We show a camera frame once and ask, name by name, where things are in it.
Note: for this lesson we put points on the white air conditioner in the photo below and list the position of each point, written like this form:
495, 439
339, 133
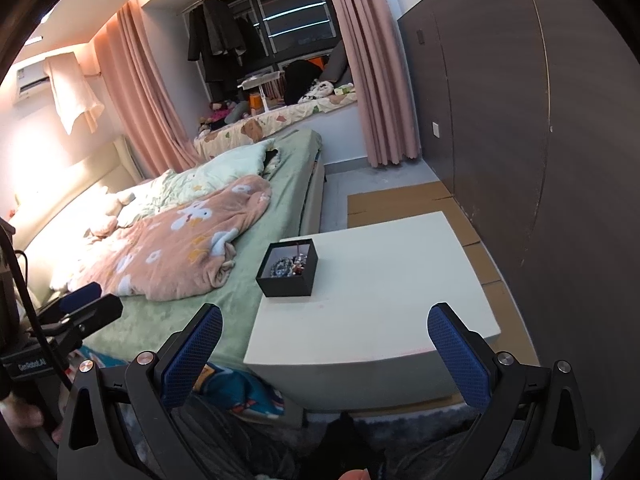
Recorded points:
30, 82

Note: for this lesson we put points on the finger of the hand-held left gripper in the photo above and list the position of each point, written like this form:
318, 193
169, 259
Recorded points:
95, 312
80, 294

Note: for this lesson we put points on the dark hanging clothes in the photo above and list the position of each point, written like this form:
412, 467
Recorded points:
215, 35

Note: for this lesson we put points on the beige hanging cloth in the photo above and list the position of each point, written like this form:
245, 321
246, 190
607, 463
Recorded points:
70, 90

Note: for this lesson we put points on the pink curtain beside air conditioner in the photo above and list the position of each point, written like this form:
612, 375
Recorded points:
145, 100

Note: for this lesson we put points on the dark pink plush toy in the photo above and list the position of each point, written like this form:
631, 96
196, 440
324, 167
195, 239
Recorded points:
220, 112

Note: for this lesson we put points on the pale pink plush toy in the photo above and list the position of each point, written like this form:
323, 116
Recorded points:
107, 210

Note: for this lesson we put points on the pink curtain beside dark wall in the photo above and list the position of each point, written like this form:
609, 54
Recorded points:
375, 60

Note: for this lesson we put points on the dark cloth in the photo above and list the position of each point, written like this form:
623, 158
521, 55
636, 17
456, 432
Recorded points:
240, 445

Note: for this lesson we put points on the small white folding table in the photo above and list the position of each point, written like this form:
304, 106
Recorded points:
260, 80

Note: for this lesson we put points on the grey pillow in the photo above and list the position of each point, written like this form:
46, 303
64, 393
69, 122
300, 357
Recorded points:
340, 65

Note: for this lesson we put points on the black bag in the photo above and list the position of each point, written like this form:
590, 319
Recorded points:
300, 80

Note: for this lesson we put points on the black jewelry box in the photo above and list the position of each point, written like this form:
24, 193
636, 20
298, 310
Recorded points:
287, 287

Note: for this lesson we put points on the person's left hand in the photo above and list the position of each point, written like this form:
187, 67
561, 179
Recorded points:
20, 417

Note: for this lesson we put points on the bed with green sheet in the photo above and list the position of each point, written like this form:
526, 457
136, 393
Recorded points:
292, 180

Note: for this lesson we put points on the light green quilt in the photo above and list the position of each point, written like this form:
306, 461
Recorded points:
225, 165

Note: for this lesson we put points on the white wall socket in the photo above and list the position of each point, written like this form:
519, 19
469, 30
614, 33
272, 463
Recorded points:
436, 130

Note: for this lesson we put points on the white plush toy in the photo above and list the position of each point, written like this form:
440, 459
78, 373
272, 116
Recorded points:
320, 89

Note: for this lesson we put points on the blue printed blanket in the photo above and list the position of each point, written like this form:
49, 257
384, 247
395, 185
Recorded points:
240, 390

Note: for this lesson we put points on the bear print window seat cushion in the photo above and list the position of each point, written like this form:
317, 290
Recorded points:
280, 120

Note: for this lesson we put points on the window with dark frame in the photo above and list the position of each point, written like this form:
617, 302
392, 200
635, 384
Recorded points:
295, 15

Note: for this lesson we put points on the pink duck print blanket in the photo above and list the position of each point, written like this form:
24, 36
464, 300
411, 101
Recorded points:
190, 240

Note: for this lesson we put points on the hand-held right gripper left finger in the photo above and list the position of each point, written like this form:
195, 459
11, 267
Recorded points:
192, 355

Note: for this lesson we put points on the white low table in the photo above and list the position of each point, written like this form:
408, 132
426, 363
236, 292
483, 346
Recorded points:
380, 300

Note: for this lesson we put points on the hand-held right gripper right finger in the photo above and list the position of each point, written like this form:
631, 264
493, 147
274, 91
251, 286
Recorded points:
460, 360

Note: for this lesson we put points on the beige bed headboard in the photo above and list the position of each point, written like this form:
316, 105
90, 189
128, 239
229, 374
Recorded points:
65, 185

